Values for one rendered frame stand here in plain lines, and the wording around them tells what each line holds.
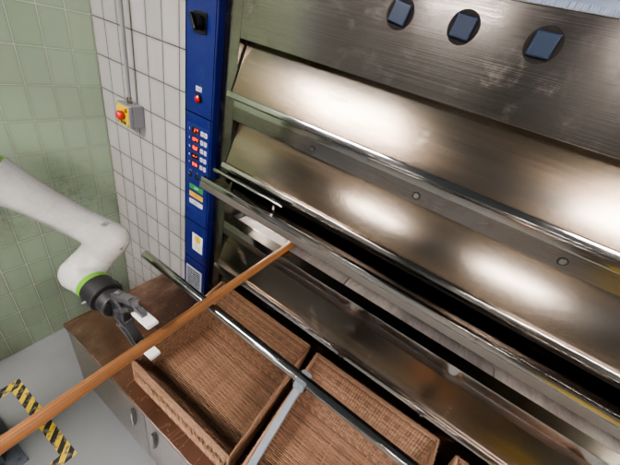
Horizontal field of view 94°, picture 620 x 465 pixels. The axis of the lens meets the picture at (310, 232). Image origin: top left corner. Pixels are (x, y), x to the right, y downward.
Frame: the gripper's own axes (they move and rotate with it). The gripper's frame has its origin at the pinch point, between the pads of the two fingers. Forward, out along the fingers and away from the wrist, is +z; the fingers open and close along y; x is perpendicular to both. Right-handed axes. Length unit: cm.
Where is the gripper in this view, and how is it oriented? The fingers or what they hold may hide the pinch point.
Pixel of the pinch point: (152, 339)
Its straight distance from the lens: 93.4
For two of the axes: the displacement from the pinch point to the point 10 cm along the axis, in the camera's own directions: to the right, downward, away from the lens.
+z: 8.2, 4.7, -3.4
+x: -5.2, 3.6, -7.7
